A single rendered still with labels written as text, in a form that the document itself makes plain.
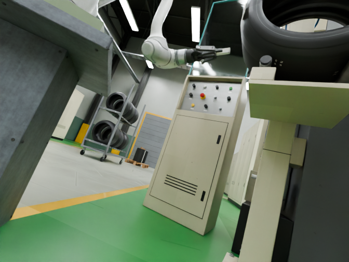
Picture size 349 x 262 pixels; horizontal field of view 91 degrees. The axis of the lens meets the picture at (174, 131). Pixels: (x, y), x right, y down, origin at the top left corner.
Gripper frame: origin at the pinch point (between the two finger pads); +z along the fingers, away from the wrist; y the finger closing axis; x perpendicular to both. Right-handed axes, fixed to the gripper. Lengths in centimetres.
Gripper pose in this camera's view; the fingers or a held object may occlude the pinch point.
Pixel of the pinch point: (223, 51)
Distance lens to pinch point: 103.6
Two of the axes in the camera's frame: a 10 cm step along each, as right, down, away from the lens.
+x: -1.9, 9.4, -2.7
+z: 9.0, 0.6, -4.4
